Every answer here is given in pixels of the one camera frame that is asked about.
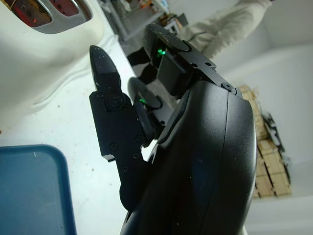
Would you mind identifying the cream two-slot toaster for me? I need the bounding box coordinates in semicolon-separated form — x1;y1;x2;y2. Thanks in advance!
0;0;107;111

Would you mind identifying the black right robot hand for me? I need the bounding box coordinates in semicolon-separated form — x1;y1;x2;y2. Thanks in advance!
88;23;257;235

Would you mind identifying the cluttered metal shelf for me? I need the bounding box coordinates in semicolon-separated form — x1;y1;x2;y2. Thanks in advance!
107;0;188;42

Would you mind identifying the dark blue plastic tray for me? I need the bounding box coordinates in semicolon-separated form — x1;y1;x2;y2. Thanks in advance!
0;144;78;235

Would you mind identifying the person in beige sweater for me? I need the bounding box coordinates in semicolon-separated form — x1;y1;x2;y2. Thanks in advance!
127;0;273;84

